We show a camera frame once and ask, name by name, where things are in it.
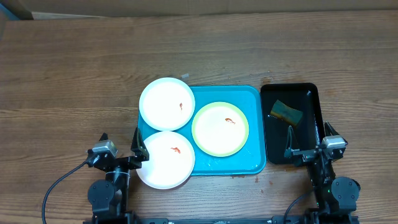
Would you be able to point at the black plastic tray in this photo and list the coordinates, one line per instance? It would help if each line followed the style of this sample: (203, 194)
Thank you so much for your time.
(309, 131)

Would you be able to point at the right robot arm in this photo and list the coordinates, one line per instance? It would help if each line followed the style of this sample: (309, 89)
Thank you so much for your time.
(336, 196)

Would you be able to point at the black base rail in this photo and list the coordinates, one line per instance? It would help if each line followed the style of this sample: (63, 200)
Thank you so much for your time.
(274, 220)

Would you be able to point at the yellow green rimmed plate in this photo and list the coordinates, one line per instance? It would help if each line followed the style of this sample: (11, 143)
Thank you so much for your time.
(220, 129)

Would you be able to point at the teal plastic tray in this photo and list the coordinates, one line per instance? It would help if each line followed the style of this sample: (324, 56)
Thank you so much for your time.
(251, 158)

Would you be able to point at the green yellow scrub sponge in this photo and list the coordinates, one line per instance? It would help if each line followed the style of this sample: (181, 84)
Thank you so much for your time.
(290, 115)

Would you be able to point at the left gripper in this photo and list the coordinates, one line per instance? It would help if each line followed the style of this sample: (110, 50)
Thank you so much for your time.
(140, 154)

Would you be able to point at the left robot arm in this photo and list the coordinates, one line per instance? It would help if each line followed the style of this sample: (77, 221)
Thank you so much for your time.
(109, 196)

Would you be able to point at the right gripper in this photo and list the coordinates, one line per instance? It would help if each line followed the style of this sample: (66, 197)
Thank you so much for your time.
(306, 157)

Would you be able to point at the white plate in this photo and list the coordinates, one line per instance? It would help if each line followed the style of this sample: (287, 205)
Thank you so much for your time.
(167, 104)
(171, 160)

